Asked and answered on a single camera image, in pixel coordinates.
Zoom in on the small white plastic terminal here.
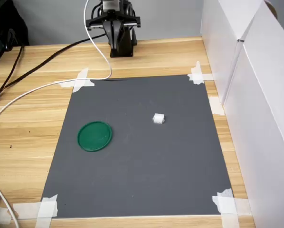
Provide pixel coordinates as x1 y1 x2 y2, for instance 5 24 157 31
152 113 166 125

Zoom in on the round green lid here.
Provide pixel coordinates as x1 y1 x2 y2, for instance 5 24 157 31
77 121 113 152

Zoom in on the white partition board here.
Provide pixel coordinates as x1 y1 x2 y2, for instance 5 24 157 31
222 0 284 228
200 0 271 107

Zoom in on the black equipment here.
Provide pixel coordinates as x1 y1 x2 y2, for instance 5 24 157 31
0 0 30 64

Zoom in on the beige tape strip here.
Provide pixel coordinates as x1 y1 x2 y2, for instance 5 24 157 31
208 95 226 116

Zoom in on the dark grey mat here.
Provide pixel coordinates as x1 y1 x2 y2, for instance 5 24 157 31
41 75 235 218

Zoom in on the brown tape roll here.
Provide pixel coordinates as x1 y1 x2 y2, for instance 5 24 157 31
265 0 278 19

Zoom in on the white tape strip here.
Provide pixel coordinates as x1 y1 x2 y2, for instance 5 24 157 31
0 206 11 226

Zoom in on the white cable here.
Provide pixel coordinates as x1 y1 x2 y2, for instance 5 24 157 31
0 175 19 228
0 0 113 130

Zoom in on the thick black cable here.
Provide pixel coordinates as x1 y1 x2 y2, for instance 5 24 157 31
0 33 107 92

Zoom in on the braided black cable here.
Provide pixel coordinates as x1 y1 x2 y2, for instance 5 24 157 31
0 45 25 97

